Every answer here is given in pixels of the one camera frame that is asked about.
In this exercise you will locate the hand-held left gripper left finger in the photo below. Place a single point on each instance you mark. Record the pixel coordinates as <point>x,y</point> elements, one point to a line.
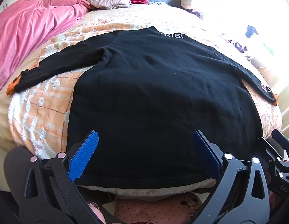
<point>85,154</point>

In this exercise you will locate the orange checked fleece blanket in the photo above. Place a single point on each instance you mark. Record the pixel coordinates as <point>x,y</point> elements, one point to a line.
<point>46,102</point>

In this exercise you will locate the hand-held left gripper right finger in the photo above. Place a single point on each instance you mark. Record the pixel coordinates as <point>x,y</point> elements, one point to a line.
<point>206,155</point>

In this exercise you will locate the red cloth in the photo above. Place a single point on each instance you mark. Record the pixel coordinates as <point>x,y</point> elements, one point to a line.
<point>138,0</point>

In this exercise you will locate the person's left hand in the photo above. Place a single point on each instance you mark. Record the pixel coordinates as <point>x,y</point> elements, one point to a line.
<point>96,211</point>

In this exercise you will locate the pink dotted pajamas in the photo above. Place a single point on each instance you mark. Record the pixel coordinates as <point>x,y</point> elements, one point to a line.
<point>146,210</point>

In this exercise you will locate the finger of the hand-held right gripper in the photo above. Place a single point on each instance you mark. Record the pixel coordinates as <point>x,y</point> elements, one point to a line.
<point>284,142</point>
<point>274,156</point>

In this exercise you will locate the black sweater with orange cuffs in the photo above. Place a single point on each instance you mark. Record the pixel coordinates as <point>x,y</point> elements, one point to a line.
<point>146,98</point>

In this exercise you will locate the pink duvet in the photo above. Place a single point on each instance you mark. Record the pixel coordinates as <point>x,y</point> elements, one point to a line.
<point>30,28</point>

